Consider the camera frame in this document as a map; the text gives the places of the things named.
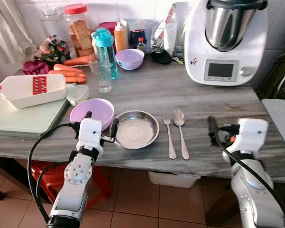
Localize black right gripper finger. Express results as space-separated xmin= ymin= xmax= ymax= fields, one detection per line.
xmin=208 ymin=115 xmax=219 ymax=146

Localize purple plastic bowl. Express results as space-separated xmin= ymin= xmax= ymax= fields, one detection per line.
xmin=69 ymin=98 xmax=115 ymax=132
xmin=115 ymin=48 xmax=145 ymax=71

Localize clear lidded food container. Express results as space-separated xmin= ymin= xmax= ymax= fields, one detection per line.
xmin=66 ymin=84 xmax=90 ymax=106

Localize steel spoon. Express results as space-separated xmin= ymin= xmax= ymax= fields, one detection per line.
xmin=173 ymin=108 xmax=190 ymax=161

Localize orange carrot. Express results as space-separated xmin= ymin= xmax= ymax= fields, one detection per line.
xmin=53 ymin=64 xmax=86 ymax=74
xmin=48 ymin=70 xmax=87 ymax=79
xmin=63 ymin=55 xmax=96 ymax=67
xmin=62 ymin=76 xmax=88 ymax=84

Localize clear drinking glass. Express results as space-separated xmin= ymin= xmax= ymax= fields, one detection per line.
xmin=89 ymin=57 xmax=113 ymax=93

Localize steel fork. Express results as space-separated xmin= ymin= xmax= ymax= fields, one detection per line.
xmin=163 ymin=113 xmax=177 ymax=160

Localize white side table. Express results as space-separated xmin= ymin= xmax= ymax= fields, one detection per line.
xmin=261 ymin=98 xmax=285 ymax=153

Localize pale green cutting board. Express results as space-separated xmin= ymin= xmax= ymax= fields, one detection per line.
xmin=0 ymin=84 xmax=77 ymax=139

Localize white plastic box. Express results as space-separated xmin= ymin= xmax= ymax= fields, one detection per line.
xmin=148 ymin=171 xmax=201 ymax=189

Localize dark purple vegetable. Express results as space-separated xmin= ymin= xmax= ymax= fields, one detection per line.
xmin=22 ymin=60 xmax=51 ymax=76

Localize red plastic stool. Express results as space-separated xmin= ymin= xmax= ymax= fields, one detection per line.
xmin=29 ymin=160 xmax=113 ymax=210

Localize bagged red green vegetables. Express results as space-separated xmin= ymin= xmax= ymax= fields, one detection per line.
xmin=35 ymin=35 xmax=70 ymax=65

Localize dark bag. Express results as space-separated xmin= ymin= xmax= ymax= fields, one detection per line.
xmin=256 ymin=28 xmax=285 ymax=101

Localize white mandoline slicer red blade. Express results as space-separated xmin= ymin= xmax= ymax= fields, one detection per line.
xmin=0 ymin=74 xmax=67 ymax=109

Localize teal water bottle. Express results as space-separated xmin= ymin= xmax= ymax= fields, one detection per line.
xmin=92 ymin=27 xmax=119 ymax=80

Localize orange sauce bottle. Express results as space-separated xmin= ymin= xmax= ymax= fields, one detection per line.
xmin=113 ymin=21 xmax=128 ymax=53

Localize red lid cracker jar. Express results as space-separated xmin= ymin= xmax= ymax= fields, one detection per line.
xmin=63 ymin=3 xmax=95 ymax=58

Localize black rounded object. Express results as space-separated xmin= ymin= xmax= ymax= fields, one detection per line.
xmin=150 ymin=48 xmax=173 ymax=65

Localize small red cap bottle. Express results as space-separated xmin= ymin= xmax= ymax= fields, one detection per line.
xmin=136 ymin=37 xmax=147 ymax=54

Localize white kitchen food processor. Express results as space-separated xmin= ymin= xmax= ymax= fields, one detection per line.
xmin=184 ymin=0 xmax=269 ymax=87

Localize red canister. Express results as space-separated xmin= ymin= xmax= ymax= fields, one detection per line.
xmin=98 ymin=21 xmax=117 ymax=37

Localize dark jar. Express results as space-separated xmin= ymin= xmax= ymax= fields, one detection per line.
xmin=128 ymin=19 xmax=148 ymax=48

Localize clear plastic jar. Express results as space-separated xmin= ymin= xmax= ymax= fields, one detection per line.
xmin=40 ymin=7 xmax=67 ymax=41

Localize clear glass jug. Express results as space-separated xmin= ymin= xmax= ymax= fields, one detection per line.
xmin=151 ymin=21 xmax=177 ymax=53

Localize white packet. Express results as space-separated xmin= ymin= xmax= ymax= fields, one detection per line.
xmin=163 ymin=3 xmax=189 ymax=56

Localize white curtain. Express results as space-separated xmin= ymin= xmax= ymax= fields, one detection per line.
xmin=0 ymin=0 xmax=37 ymax=65

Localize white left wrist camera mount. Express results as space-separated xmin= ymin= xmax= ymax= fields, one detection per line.
xmin=77 ymin=118 xmax=105 ymax=155

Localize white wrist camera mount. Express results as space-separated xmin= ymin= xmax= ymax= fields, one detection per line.
xmin=77 ymin=118 xmax=105 ymax=155
xmin=238 ymin=118 xmax=269 ymax=153

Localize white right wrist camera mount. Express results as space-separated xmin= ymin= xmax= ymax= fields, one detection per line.
xmin=238 ymin=118 xmax=269 ymax=153

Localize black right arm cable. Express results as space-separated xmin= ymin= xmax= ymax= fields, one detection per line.
xmin=214 ymin=124 xmax=285 ymax=225

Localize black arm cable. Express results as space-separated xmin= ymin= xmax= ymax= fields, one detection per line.
xmin=214 ymin=124 xmax=285 ymax=225
xmin=27 ymin=122 xmax=82 ymax=224

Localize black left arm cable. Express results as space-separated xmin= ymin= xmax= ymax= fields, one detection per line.
xmin=27 ymin=122 xmax=82 ymax=224

